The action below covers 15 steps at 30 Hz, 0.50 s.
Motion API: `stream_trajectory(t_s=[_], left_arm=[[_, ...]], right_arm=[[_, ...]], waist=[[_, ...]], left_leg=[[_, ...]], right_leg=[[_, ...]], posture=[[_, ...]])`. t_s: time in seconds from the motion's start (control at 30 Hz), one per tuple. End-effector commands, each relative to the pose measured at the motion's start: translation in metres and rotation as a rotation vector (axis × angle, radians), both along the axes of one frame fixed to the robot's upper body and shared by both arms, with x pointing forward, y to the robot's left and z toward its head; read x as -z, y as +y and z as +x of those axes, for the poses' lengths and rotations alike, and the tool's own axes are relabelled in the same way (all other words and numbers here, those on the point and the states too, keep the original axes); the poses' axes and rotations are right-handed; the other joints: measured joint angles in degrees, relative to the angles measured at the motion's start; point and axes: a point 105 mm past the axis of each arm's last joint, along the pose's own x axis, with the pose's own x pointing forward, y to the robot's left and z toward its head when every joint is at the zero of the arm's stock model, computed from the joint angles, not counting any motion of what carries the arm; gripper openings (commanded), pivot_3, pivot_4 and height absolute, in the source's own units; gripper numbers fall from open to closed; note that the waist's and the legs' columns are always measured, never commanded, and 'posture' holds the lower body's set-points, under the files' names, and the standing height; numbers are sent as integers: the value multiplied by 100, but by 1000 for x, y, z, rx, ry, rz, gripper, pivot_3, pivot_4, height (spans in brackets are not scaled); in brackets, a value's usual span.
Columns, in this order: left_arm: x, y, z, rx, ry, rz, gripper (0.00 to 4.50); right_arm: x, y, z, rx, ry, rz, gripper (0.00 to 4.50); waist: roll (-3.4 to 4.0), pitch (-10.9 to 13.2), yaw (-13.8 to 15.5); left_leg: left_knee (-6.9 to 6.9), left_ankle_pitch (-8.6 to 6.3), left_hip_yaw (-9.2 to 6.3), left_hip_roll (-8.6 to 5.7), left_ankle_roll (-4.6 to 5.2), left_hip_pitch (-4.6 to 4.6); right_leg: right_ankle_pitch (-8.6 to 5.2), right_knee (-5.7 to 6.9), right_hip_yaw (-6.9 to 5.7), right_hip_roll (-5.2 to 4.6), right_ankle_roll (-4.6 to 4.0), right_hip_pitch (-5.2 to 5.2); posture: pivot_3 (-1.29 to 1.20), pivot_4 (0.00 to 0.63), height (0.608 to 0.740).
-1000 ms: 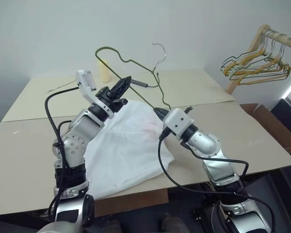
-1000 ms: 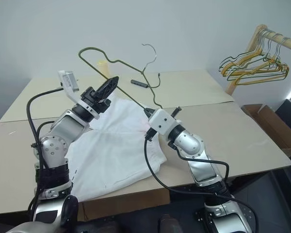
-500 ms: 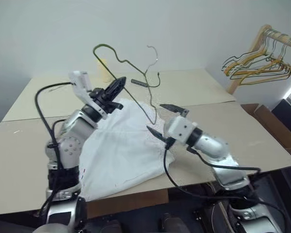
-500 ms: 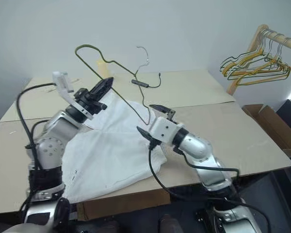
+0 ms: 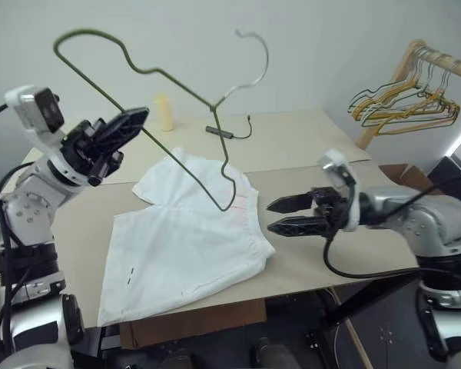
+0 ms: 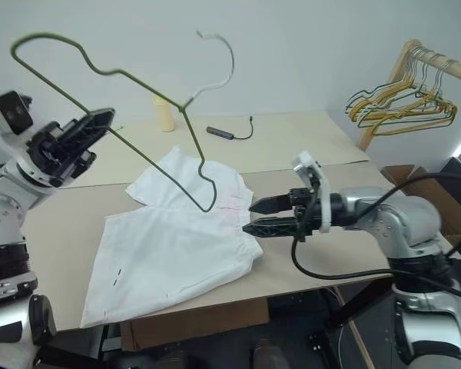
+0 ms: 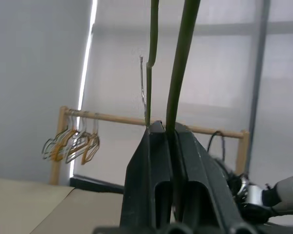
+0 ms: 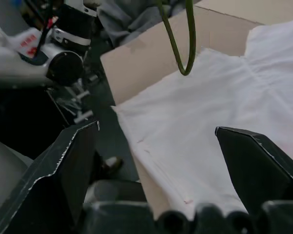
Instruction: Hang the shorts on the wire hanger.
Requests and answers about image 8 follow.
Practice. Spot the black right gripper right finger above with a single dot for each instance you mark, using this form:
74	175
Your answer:
254	168

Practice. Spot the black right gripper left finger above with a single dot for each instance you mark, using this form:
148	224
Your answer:
51	190

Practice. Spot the white shorts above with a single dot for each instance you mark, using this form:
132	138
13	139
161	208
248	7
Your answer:
197	109

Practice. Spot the brown shoe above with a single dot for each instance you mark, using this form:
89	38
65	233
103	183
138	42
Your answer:
113	163

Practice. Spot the grey cloth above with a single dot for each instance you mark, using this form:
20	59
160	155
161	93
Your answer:
127	19

